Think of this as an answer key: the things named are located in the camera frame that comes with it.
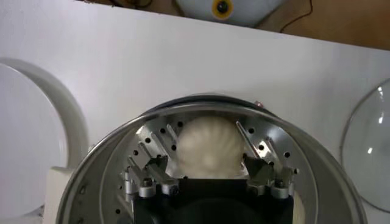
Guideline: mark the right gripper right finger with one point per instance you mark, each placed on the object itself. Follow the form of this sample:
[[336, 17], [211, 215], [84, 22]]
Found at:
[[263, 178]]

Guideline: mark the white round plate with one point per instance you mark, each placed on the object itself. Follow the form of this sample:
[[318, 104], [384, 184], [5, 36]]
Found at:
[[24, 137]]

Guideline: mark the round glass lid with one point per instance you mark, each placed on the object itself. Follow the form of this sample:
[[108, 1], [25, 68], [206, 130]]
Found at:
[[371, 146]]

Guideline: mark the white steamed baozi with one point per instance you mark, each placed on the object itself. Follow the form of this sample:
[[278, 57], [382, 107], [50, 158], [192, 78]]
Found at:
[[210, 146]]

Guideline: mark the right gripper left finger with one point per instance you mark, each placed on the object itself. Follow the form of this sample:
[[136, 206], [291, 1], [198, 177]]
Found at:
[[146, 182]]

